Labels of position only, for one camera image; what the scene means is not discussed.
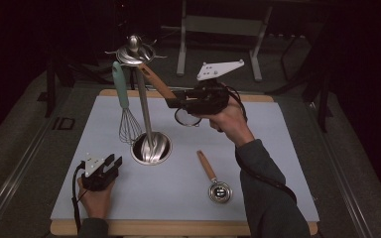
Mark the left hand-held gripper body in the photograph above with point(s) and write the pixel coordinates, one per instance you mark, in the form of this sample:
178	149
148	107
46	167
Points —
96	180

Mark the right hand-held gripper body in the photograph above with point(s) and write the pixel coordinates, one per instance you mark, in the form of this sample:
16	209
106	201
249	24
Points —
211	95

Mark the steel utensil rack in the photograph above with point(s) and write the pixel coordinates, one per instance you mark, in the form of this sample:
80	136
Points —
144	105

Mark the person's left hand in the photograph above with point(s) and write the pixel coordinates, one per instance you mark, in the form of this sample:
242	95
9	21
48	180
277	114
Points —
96	201

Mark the person's right hand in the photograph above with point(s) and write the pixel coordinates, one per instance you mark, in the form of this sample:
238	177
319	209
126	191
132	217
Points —
231	122

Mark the white table mat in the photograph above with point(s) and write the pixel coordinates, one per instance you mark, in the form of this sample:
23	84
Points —
185	185

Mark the black stand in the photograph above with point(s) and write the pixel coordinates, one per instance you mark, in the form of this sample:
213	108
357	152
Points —
322	99
50	86

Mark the grey metal frame stand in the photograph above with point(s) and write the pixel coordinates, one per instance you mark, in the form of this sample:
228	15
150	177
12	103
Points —
221	25

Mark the metal floor rail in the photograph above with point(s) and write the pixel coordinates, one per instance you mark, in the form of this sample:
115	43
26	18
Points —
340	172
20	172

